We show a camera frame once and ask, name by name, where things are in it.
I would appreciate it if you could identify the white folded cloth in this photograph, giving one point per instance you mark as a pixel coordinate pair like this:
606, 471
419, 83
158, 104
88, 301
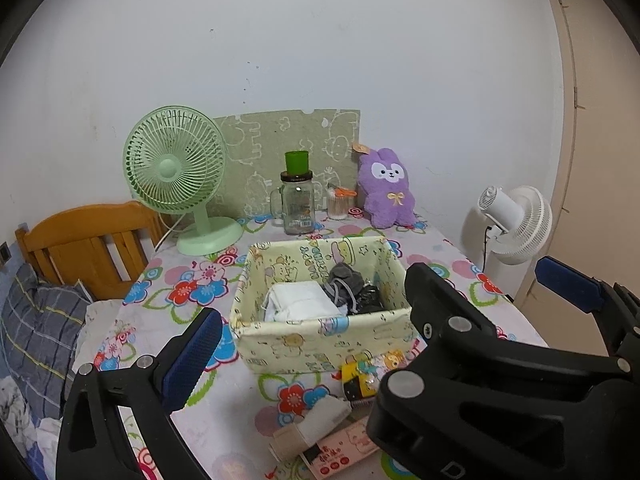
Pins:
300, 302

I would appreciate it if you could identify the purple plush bunny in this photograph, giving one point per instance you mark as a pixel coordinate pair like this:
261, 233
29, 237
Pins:
387, 190

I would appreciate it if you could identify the colourful cartoon small box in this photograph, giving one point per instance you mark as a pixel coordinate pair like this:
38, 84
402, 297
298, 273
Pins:
362, 375

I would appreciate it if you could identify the wooden headboard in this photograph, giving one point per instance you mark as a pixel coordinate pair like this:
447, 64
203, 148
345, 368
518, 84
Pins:
85, 245

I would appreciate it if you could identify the green plastic cup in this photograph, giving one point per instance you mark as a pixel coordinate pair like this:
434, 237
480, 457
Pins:
296, 161

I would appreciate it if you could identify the white grey bedding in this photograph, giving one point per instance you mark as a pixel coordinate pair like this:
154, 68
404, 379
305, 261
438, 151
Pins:
15, 410

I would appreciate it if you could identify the beige cylindrical packet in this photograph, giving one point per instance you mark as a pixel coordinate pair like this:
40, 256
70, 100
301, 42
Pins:
290, 445

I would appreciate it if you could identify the yellow cartoon fabric storage box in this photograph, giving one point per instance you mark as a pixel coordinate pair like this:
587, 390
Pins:
310, 345

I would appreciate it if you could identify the pink packet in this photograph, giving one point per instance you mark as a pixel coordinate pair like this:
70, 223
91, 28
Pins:
345, 452

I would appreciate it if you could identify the green cartoon patterned board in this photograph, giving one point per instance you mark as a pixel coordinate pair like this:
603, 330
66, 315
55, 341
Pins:
295, 135

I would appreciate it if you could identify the cotton swab container orange lid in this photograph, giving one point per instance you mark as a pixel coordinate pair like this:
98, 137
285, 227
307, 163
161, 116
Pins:
338, 205

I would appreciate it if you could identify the glass jar mug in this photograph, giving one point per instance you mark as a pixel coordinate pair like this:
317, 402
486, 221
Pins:
298, 205

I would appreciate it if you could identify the green desk fan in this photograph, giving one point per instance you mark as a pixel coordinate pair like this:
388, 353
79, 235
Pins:
172, 167

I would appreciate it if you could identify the white standing fan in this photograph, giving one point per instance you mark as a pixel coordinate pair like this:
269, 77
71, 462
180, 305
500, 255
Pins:
515, 220

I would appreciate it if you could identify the beige door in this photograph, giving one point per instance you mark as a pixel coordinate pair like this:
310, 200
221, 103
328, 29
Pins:
600, 135

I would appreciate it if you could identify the grey sock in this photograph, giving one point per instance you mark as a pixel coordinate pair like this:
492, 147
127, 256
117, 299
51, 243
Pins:
345, 280

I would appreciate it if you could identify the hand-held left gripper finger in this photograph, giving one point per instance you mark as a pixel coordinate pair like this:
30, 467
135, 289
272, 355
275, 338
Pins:
192, 355

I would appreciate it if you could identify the floral tablecloth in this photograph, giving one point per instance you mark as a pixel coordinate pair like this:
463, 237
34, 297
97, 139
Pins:
200, 280

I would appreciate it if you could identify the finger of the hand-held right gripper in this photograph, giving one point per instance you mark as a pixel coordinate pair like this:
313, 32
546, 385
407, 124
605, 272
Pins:
565, 285
435, 305

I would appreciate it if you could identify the blue plaid pillow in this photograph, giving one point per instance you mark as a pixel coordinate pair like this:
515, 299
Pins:
40, 320

